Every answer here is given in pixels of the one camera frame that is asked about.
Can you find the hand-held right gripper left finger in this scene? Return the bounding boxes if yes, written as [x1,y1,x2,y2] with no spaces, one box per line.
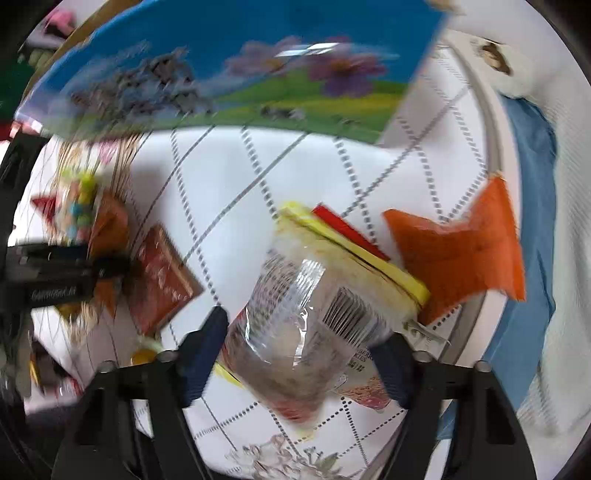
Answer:
[51,307,230,480]

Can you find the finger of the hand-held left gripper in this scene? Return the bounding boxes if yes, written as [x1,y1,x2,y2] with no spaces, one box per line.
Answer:
[88,255,133,283]
[0,134,48,241]

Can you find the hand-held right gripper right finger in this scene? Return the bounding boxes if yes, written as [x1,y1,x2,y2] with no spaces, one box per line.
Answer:
[372,335,539,480]

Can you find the orange snack packet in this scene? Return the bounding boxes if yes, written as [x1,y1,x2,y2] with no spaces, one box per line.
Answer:
[88,191,132,315]
[383,175,527,326]

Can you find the clear cookie packet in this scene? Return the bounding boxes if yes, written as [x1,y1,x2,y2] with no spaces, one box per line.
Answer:
[224,222,444,423]

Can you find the cardboard box with blue print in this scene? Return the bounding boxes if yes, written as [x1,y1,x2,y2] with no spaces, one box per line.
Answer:
[16,0,448,147]

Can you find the brown red snack packet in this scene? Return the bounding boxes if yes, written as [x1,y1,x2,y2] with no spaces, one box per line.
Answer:
[127,224,204,335]

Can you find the colourful candy ball packet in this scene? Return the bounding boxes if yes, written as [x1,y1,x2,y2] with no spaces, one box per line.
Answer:
[53,143,121,245]

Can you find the pink plush item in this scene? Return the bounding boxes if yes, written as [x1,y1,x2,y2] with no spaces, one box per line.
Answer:
[46,9,77,35]

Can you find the white blanket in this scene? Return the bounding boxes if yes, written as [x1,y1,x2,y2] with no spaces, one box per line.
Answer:
[531,92,591,435]

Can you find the blue bedsheet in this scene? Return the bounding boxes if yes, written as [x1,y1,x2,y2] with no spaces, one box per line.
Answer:
[438,95,559,439]

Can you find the bear print pillow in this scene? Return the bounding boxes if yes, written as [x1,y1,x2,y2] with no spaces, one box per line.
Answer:
[471,37,539,97]

